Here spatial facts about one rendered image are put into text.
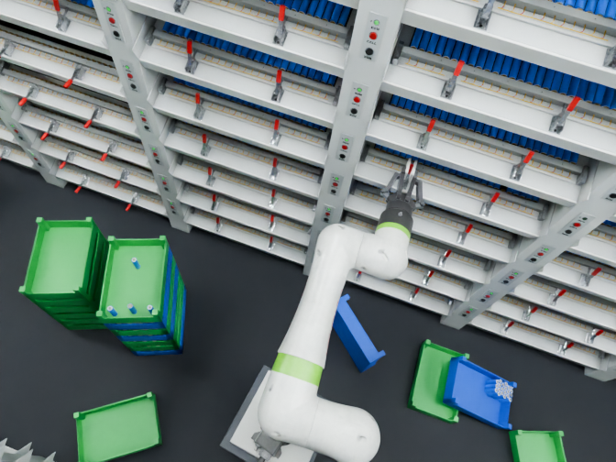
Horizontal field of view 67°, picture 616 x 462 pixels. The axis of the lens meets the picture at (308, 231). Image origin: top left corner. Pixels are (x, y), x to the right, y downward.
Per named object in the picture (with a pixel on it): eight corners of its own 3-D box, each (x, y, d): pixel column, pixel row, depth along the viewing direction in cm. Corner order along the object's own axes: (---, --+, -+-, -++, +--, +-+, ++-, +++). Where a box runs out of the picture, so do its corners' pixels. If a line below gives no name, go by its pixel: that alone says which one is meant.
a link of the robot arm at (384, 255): (398, 292, 120) (408, 269, 111) (351, 279, 122) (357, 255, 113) (408, 251, 128) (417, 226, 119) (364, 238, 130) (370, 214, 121)
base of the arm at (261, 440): (267, 487, 151) (267, 487, 146) (230, 458, 154) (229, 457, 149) (311, 416, 163) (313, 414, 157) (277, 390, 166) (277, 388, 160)
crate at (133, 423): (83, 468, 181) (76, 467, 174) (80, 415, 189) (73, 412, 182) (162, 445, 187) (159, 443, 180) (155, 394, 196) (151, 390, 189)
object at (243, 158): (318, 200, 170) (318, 192, 157) (167, 148, 175) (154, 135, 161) (336, 150, 173) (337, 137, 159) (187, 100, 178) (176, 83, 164)
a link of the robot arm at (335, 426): (346, 462, 146) (378, 478, 97) (296, 445, 148) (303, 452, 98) (357, 420, 151) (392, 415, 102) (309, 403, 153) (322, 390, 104)
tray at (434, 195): (533, 239, 148) (546, 235, 138) (352, 178, 152) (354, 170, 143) (549, 181, 150) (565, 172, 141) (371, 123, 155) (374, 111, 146)
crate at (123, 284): (162, 322, 162) (158, 314, 155) (102, 324, 160) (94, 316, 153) (169, 245, 176) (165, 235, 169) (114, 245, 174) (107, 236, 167)
